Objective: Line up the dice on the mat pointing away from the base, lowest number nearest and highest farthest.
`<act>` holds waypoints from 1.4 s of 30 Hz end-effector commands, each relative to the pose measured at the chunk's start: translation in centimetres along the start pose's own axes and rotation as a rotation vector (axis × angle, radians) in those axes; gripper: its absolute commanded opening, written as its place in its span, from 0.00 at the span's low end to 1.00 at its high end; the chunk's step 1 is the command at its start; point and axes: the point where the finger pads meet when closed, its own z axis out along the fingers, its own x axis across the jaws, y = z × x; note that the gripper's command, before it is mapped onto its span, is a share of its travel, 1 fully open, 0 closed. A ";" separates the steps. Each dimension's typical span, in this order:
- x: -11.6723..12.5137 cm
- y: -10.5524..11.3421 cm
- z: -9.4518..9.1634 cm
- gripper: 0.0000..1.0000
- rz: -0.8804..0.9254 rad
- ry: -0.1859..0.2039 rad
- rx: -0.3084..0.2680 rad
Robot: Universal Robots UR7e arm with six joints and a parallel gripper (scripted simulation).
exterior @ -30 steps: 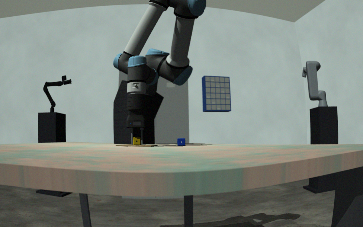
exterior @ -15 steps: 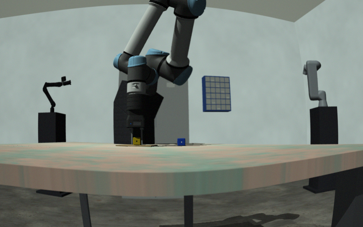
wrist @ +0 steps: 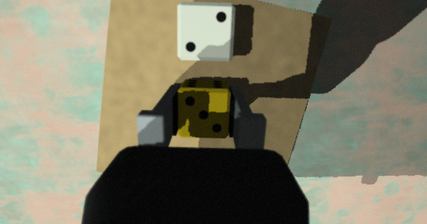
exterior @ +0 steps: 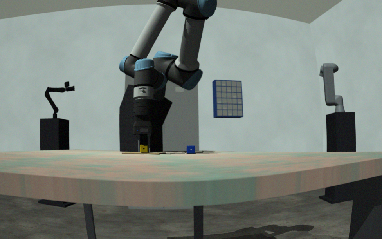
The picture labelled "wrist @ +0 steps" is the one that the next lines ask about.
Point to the grey die with black pips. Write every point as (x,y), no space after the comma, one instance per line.
(205,31)

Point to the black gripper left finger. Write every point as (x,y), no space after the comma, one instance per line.
(156,127)

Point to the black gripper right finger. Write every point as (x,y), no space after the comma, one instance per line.
(247,129)

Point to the tan square mat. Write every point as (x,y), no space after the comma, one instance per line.
(276,53)

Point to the yellow die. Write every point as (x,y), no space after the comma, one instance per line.
(203,109)

